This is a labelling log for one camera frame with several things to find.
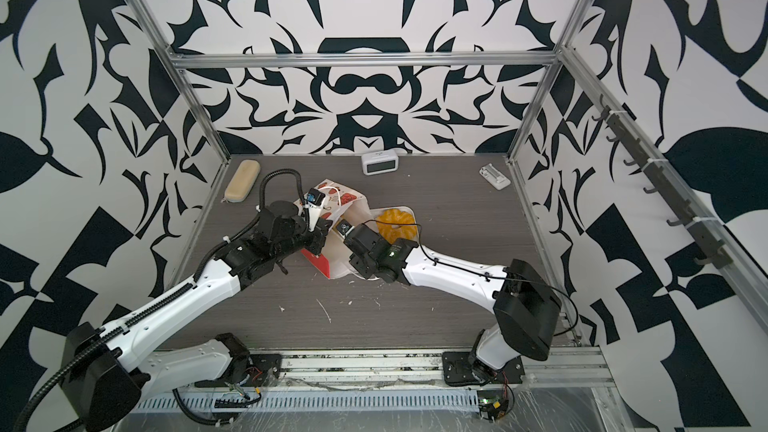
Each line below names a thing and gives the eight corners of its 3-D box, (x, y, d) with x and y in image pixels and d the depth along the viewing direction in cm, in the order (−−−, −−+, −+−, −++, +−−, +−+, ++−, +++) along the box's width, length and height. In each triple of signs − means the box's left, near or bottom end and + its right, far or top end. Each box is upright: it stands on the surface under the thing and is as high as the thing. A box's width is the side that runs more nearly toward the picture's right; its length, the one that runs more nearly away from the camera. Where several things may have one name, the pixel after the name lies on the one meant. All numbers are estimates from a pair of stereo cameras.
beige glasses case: (228, 204, 108) (222, 196, 105) (242, 168, 119) (237, 160, 115) (250, 204, 108) (245, 196, 105) (262, 168, 119) (258, 160, 115)
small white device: (498, 192, 113) (501, 187, 111) (477, 173, 119) (479, 167, 117) (510, 185, 115) (512, 180, 113) (489, 167, 121) (491, 162, 119)
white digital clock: (364, 176, 114) (363, 167, 110) (361, 163, 118) (360, 154, 114) (399, 170, 116) (399, 161, 112) (394, 158, 120) (395, 148, 116)
